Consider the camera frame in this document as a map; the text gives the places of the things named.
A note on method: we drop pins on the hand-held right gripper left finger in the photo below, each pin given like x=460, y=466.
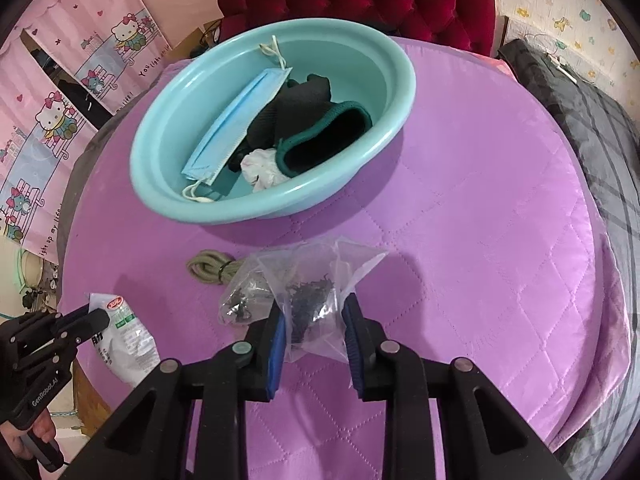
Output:
x=276, y=355

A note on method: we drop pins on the pink cartoon curtain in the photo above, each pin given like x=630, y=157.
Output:
x=60, y=110

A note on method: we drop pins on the grey under tablecloth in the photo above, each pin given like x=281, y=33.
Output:
x=82, y=170

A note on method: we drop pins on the clear plastic bag dark leaves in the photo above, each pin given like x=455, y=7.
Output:
x=310, y=305

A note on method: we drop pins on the white snack packet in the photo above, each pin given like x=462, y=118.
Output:
x=127, y=340

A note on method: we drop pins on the purple quilted table cover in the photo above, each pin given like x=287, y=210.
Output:
x=475, y=240

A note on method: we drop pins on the person's left hand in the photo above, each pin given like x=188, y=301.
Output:
x=46, y=429

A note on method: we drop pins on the blue face mask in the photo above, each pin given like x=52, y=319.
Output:
x=235, y=125

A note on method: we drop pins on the grey plaid bed blanket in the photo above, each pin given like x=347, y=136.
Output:
x=600, y=125

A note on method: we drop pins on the black sock green cuff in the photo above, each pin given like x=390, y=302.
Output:
x=320, y=140

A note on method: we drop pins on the teal plastic basin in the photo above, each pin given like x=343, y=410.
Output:
x=360, y=85

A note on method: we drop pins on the cardboard box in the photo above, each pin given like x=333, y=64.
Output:
x=207, y=35

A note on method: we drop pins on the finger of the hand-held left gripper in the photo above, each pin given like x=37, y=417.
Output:
x=87, y=324
x=70, y=316

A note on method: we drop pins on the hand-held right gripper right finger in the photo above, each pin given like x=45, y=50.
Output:
x=352, y=350

